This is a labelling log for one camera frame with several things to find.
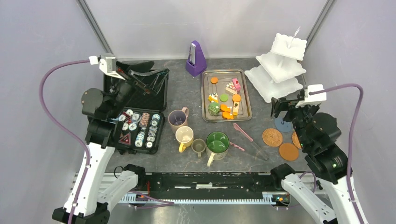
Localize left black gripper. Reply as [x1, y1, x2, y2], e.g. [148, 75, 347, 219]
[108, 59, 170, 118]

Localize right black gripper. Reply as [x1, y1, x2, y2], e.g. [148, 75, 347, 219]
[270, 94, 318, 148]

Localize yellow rectangular cake bar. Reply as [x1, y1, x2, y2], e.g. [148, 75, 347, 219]
[233, 101, 240, 116]

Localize pink cake piece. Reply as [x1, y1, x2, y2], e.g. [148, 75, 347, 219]
[232, 78, 241, 91]

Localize pink steel tongs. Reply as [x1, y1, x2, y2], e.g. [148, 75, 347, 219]
[233, 123, 269, 161]

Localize layered strawberry cake slice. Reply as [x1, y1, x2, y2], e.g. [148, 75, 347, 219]
[225, 82, 238, 95]

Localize green swirl roll cake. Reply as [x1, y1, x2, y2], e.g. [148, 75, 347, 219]
[208, 101, 220, 116]

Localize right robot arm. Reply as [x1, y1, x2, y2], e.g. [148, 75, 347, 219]
[269, 97, 368, 224]

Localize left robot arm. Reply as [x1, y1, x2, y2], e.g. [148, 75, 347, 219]
[52, 56, 169, 224]

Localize blue smiley coaster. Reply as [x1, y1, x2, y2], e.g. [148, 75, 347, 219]
[274, 117, 294, 133]

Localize white three-tier cake stand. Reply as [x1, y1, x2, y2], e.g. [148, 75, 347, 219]
[244, 28, 307, 103]

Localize woven coaster far right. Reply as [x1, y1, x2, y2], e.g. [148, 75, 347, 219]
[292, 132, 302, 149]

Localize woven brown coaster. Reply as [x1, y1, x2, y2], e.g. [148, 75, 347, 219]
[262, 128, 283, 147]

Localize black poker chip case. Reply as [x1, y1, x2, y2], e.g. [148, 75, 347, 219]
[108, 61, 170, 154]

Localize orange round coaster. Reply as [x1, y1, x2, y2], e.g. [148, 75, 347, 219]
[279, 143, 299, 161]

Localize purple metronome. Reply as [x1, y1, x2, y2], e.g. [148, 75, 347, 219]
[185, 41, 207, 77]

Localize orange sandwich cookie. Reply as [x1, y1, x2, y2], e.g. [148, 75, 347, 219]
[232, 94, 241, 102]

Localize pink mug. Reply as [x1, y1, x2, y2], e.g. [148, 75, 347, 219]
[168, 107, 189, 133]

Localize lower orange fish cake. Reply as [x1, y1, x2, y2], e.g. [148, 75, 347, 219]
[222, 112, 234, 120]

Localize orange fish cake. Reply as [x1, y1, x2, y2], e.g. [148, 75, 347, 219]
[222, 112, 234, 120]
[220, 104, 232, 113]

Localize steel serving tray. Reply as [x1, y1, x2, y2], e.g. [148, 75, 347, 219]
[201, 69, 252, 122]

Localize upper orange fish cake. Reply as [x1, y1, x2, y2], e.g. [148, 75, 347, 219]
[220, 104, 232, 113]

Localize green macaron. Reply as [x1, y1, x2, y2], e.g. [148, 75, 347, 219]
[220, 94, 228, 103]

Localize small orange macaron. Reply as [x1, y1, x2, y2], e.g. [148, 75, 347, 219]
[210, 77, 218, 84]

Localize yellow cake slice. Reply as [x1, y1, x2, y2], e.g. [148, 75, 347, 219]
[208, 92, 218, 103]

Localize green interior mushroom mug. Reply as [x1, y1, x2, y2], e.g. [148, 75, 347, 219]
[206, 132, 230, 167]

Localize small grey-green mug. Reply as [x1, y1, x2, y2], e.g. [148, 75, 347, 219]
[191, 139, 206, 158]

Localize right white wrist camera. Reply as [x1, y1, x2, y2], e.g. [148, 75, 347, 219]
[295, 84, 327, 108]

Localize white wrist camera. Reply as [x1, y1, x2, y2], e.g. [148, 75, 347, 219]
[88, 53, 125, 80]
[295, 84, 327, 108]

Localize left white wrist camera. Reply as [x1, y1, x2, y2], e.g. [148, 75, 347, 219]
[88, 53, 125, 80]

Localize cream yellow-handled mug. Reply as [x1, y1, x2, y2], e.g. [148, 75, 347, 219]
[175, 126, 194, 153]

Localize white cable duct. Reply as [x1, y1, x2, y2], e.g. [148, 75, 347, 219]
[72, 173, 329, 205]

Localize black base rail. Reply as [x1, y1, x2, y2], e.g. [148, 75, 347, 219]
[124, 164, 295, 202]

